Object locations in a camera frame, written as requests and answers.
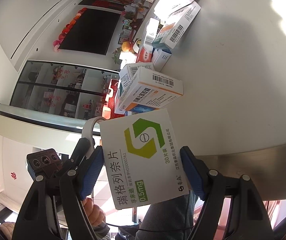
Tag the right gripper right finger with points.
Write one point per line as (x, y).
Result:
(247, 218)

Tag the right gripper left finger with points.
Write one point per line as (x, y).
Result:
(65, 191)

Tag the white green logo medicine box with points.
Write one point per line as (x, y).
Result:
(142, 159)

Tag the orange blue head medicine box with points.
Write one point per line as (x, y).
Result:
(147, 91)

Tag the white teal triangle medicine box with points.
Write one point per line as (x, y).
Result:
(127, 73)

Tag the red white Daktarin box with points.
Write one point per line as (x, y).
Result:
(144, 55)

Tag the person left hand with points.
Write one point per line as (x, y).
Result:
(94, 213)

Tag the white tape roll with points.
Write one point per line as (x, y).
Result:
(87, 132)

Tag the potted green plant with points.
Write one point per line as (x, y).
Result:
(116, 56)

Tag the orange fruit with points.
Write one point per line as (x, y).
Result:
(127, 46)

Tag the white blue stripe medicine box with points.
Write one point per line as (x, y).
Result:
(160, 58)

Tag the white small barcode box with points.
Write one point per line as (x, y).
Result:
(150, 32)

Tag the green orange cefixime medicine box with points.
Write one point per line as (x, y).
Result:
(175, 26)

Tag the black wall television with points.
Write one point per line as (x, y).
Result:
(92, 32)

